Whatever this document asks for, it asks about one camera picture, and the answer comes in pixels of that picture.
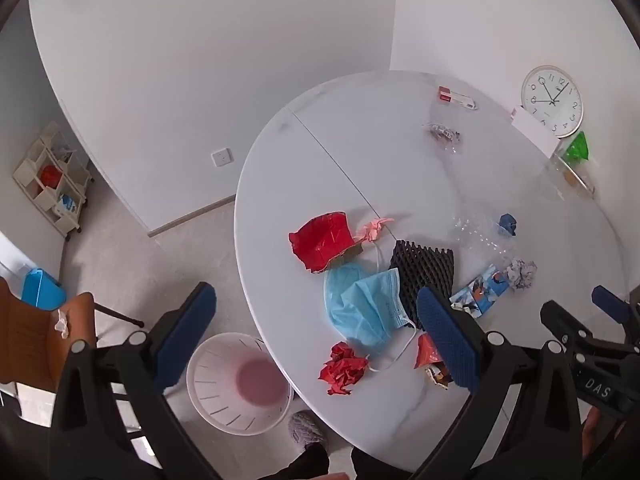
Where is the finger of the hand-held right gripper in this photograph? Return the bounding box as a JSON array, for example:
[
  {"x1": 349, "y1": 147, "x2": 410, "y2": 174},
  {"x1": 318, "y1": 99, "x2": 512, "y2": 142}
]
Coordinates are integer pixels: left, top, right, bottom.
[
  {"x1": 591, "y1": 285, "x2": 640, "y2": 348},
  {"x1": 540, "y1": 300, "x2": 632, "y2": 361}
]

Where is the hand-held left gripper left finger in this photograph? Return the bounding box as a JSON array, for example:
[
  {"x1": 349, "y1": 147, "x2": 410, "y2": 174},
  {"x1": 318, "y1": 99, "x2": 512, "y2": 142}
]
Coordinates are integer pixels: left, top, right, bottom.
[{"x1": 47, "y1": 281, "x2": 223, "y2": 480}]

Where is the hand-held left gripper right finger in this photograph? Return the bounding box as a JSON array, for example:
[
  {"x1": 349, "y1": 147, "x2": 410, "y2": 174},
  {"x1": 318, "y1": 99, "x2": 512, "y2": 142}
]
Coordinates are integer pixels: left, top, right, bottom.
[{"x1": 415, "y1": 286, "x2": 584, "y2": 480}]

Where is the orange snack wrapper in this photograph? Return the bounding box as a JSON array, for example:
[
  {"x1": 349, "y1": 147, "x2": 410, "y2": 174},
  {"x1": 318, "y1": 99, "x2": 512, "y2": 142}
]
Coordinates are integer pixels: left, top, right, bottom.
[{"x1": 414, "y1": 332, "x2": 453, "y2": 391}]

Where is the blue printed wrapper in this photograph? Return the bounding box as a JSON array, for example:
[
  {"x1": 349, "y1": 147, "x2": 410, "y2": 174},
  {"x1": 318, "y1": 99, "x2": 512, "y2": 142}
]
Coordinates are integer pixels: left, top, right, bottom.
[{"x1": 449, "y1": 265, "x2": 512, "y2": 321}]

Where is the black foam net sleeve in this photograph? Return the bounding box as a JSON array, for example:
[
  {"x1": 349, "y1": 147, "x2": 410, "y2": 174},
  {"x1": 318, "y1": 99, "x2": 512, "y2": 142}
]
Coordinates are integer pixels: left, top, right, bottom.
[{"x1": 389, "y1": 240, "x2": 456, "y2": 331}]

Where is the pink waste basket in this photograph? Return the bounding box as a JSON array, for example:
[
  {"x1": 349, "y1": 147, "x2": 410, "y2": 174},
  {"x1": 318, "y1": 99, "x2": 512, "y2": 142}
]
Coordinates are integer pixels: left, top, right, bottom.
[{"x1": 186, "y1": 332, "x2": 295, "y2": 436}]

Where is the blue face mask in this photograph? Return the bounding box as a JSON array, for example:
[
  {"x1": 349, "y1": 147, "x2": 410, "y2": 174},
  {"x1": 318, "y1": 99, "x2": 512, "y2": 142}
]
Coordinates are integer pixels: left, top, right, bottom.
[{"x1": 323, "y1": 260, "x2": 426, "y2": 372}]

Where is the red paper ball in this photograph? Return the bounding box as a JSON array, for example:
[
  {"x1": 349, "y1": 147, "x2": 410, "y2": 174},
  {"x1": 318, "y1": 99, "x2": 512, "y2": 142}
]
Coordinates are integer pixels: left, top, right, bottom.
[{"x1": 319, "y1": 342, "x2": 370, "y2": 397}]

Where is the red paper box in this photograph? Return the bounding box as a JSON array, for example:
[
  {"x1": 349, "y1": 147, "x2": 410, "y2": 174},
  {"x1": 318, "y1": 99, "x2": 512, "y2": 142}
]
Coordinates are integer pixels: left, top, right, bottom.
[{"x1": 288, "y1": 211, "x2": 365, "y2": 276}]

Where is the person's right hand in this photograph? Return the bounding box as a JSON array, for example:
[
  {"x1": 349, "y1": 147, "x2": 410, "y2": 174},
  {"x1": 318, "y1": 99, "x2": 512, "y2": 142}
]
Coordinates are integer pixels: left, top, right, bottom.
[{"x1": 581, "y1": 404, "x2": 627, "y2": 462}]

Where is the crumpled grey paper ball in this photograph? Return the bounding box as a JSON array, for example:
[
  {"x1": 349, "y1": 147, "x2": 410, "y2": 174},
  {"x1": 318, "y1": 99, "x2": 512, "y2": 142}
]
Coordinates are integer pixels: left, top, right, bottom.
[{"x1": 504, "y1": 258, "x2": 538, "y2": 291}]

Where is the crushed clear plastic bottle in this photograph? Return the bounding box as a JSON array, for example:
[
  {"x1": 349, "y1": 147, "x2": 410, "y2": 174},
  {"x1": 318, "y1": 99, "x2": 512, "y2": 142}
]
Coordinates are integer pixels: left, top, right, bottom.
[{"x1": 447, "y1": 212, "x2": 516, "y2": 266}]

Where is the clear plastic container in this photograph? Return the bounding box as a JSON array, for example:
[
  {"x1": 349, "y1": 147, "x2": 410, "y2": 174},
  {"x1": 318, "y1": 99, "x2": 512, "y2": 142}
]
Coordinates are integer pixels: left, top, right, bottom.
[{"x1": 540, "y1": 154, "x2": 597, "y2": 203}]

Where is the crumpled pink paper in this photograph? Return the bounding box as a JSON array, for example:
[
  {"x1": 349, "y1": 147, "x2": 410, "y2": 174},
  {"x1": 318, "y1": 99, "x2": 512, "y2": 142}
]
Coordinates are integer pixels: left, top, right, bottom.
[{"x1": 354, "y1": 217, "x2": 396, "y2": 246}]

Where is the blue bin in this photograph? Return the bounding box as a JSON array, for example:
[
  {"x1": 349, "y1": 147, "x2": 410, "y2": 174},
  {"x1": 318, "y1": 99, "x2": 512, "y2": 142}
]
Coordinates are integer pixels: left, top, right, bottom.
[{"x1": 21, "y1": 268, "x2": 68, "y2": 312}]

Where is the orange chair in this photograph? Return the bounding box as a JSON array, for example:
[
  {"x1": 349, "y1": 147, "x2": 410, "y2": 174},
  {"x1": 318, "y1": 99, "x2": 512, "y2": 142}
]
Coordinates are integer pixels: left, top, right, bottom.
[{"x1": 0, "y1": 276, "x2": 146, "y2": 406}]

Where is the green plastic bag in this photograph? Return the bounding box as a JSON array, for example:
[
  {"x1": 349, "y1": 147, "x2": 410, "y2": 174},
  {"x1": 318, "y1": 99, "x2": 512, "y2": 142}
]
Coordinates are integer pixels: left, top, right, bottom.
[{"x1": 564, "y1": 131, "x2": 590, "y2": 163}]

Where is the grey slipper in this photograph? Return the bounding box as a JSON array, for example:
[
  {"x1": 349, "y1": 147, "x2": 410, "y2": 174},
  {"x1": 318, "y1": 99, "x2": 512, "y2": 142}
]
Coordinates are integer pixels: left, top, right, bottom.
[{"x1": 288, "y1": 409, "x2": 330, "y2": 457}]

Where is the cream shelf rack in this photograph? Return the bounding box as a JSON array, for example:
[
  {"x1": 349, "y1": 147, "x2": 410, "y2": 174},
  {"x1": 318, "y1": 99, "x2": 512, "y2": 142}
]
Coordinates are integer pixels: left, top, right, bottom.
[{"x1": 12, "y1": 120, "x2": 94, "y2": 236}]

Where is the clear crumpled wrapper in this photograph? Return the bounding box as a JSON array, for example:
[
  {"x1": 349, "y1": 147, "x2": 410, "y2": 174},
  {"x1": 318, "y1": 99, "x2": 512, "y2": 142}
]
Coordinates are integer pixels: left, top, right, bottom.
[{"x1": 422, "y1": 121, "x2": 462, "y2": 153}]

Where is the red and white small box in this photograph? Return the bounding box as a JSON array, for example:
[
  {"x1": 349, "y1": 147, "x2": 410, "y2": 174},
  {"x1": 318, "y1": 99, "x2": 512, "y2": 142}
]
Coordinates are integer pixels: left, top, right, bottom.
[{"x1": 438, "y1": 86, "x2": 478, "y2": 111}]

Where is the round wall clock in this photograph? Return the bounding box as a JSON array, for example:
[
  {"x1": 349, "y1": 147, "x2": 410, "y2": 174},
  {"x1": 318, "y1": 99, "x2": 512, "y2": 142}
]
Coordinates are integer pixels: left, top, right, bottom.
[{"x1": 521, "y1": 65, "x2": 584, "y2": 139}]

